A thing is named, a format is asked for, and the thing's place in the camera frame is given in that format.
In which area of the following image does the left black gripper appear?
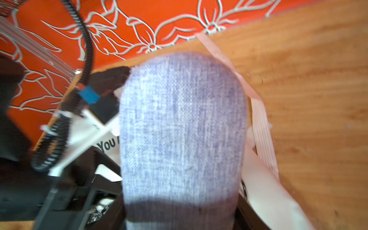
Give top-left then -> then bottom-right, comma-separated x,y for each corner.
33,147 -> 126,230

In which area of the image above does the white backpack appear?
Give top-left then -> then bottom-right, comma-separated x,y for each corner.
94,31 -> 317,230

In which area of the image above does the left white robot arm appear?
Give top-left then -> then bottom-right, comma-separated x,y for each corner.
1,1 -> 125,230

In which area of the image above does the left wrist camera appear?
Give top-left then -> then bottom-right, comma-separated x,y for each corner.
48,91 -> 120,177

